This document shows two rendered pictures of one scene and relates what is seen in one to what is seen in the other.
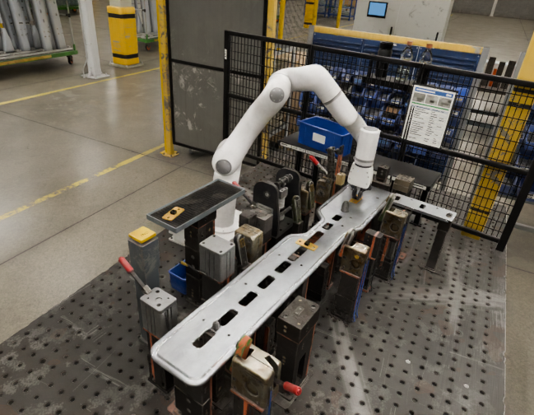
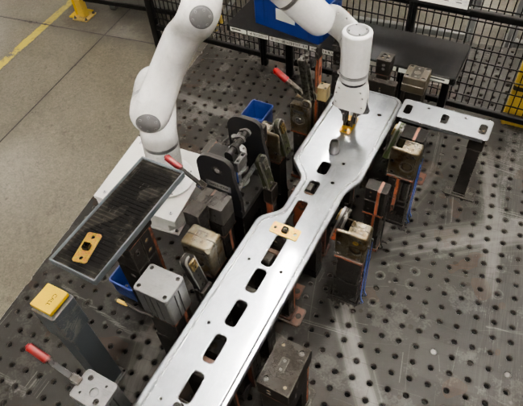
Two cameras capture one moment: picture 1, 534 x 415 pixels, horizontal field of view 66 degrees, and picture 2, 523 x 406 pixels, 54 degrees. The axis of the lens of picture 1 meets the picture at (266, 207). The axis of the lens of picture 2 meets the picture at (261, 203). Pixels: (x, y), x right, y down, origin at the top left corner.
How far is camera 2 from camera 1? 0.52 m
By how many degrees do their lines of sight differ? 20
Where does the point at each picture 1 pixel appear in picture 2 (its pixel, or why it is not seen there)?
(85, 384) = not seen: outside the picture
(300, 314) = (286, 370)
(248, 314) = (217, 378)
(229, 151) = (151, 101)
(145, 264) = (66, 333)
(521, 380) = not seen: outside the picture
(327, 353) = (331, 359)
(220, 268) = (170, 313)
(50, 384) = not seen: outside the picture
